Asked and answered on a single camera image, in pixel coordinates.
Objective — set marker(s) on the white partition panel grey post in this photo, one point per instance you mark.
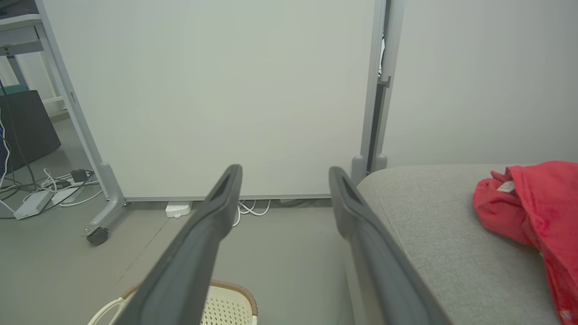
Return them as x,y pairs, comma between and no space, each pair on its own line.
478,90

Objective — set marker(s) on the grey fabric sofa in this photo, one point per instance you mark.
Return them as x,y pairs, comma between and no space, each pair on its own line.
451,253

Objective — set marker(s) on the red and white garment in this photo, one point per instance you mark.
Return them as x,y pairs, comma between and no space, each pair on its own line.
546,207

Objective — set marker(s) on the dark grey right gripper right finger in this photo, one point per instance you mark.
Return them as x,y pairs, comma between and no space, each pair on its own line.
379,271

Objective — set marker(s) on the dark grey cabinet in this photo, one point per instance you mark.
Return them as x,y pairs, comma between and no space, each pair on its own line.
27,126

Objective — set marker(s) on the black caster wheel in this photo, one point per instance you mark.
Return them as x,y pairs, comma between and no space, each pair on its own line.
98,236

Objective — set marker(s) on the small white plug box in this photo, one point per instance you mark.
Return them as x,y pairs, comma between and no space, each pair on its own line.
178,209

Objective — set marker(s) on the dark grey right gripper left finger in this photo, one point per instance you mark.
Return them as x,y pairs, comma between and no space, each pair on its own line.
194,253

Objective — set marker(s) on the beige plastic laundry basket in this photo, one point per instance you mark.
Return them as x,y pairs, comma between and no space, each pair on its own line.
226,307

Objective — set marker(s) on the black power adapter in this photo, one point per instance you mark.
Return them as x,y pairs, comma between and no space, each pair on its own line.
79,175

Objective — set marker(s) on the white partition panel on casters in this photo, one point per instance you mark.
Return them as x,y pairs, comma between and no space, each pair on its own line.
216,90

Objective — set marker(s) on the white desk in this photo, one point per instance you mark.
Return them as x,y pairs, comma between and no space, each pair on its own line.
22,31

